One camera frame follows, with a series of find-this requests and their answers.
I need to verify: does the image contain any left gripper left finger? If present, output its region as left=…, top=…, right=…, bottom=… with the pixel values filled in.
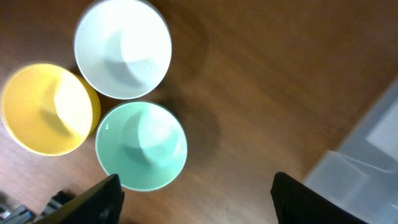
left=37, top=174, right=124, bottom=224

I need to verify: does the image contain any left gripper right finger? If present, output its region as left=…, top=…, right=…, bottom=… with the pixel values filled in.
left=271, top=172, right=366, bottom=224

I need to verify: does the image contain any mint green small bowl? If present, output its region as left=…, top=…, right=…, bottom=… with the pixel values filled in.
left=95, top=101, right=188, bottom=192

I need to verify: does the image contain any yellow small bowl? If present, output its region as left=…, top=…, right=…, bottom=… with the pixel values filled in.
left=1, top=63, right=101, bottom=156

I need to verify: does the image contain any white small bowl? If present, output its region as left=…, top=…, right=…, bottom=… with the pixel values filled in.
left=73, top=0, right=172, bottom=100

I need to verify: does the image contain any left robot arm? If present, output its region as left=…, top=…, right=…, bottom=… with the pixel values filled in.
left=1, top=172, right=363, bottom=224

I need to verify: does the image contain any clear plastic storage bin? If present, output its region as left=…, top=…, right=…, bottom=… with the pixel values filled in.
left=305, top=81, right=397, bottom=223

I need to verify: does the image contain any white label in bin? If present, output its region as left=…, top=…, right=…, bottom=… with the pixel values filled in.
left=366, top=102, right=397, bottom=157

